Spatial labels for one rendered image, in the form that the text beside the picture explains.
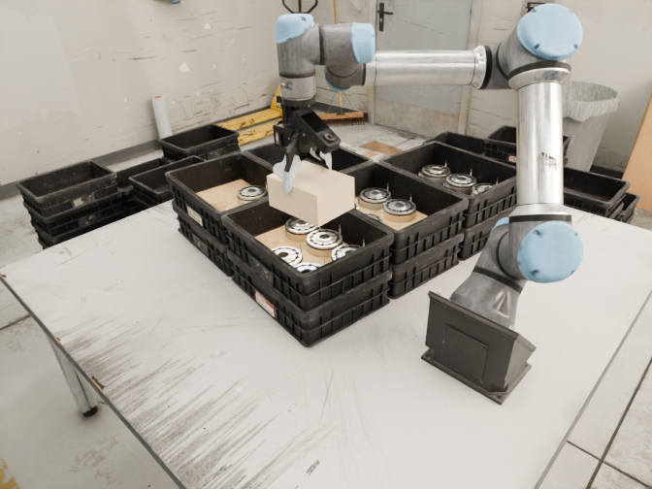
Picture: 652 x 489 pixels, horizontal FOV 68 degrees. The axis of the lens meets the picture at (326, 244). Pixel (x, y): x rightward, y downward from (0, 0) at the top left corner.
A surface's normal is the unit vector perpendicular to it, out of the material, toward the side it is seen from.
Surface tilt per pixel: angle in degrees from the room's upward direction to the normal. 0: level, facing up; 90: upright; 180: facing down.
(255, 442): 0
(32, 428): 0
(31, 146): 90
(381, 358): 0
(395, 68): 79
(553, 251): 64
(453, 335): 90
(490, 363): 90
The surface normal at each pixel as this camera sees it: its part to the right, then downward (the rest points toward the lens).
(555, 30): 0.04, -0.15
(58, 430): -0.03, -0.85
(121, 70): 0.73, 0.34
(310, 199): -0.69, 0.40
